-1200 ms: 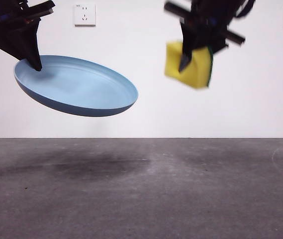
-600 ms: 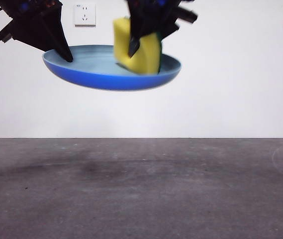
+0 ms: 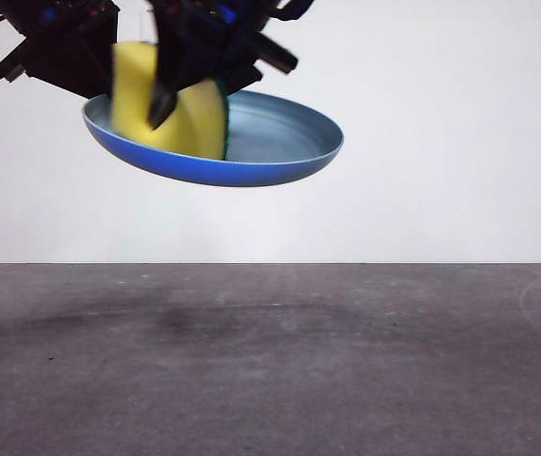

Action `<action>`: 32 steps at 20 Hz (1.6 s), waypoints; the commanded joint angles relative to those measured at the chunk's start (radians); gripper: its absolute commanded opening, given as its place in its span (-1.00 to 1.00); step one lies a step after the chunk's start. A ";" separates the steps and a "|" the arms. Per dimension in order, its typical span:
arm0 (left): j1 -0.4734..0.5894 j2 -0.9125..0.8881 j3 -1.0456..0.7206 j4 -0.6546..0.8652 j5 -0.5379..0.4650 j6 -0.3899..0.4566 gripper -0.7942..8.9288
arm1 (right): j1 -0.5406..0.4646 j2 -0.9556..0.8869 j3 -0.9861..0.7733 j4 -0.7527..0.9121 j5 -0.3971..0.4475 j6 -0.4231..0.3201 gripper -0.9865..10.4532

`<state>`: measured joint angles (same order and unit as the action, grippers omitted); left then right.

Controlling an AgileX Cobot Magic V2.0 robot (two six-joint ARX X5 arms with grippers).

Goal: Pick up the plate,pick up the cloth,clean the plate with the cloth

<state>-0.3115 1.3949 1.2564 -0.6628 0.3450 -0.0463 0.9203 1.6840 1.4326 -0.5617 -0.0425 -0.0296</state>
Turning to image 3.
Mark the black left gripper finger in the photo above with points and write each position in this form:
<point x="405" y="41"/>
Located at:
<point x="91" y="71"/>

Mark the yellow sponge with green pad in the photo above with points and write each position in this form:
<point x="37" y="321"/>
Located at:
<point x="129" y="95"/>

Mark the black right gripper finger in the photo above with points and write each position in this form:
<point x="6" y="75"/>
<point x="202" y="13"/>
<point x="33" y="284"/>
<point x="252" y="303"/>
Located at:
<point x="244" y="78"/>
<point x="168" y="90"/>

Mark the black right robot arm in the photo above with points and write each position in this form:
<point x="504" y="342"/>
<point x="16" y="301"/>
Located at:
<point x="213" y="28"/>

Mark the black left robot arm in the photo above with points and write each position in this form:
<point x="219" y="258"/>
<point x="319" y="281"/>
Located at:
<point x="46" y="38"/>

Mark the blue round plate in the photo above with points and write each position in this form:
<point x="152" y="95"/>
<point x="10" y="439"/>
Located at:
<point x="275" y="164"/>

